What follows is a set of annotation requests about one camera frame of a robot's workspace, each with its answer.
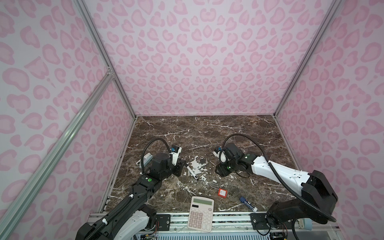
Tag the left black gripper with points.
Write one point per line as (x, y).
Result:
(179, 167)

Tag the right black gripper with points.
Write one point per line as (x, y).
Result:
(221, 170)

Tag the red padlock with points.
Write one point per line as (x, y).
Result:
(221, 192)

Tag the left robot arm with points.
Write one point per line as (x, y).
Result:
(132, 215)

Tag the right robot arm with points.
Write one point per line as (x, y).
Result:
(314, 197)

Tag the black white marker pen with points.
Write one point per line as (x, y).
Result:
(192, 173)

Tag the blue white glue stick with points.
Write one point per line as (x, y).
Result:
(245, 202)

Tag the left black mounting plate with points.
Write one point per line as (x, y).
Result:
(163, 222)

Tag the black mounting plate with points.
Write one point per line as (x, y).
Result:
(163, 222)
(259, 222)

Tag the pink calculator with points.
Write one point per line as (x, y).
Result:
(201, 214)

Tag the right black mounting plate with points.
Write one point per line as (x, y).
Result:
(259, 222)

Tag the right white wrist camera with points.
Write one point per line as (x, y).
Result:
(219, 154)

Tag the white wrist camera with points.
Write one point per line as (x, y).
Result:
(219, 154)
(175, 152)

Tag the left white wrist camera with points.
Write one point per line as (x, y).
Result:
(175, 152)

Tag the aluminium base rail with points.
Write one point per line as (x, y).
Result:
(237, 226)

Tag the diagonal aluminium frame bar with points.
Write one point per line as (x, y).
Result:
(27, 195)

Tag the left corner aluminium post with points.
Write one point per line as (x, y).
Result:
(91, 27)

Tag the corner aluminium post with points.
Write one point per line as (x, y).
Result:
(327, 21)
(91, 27)

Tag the right corner aluminium post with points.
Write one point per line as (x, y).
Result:
(327, 21)

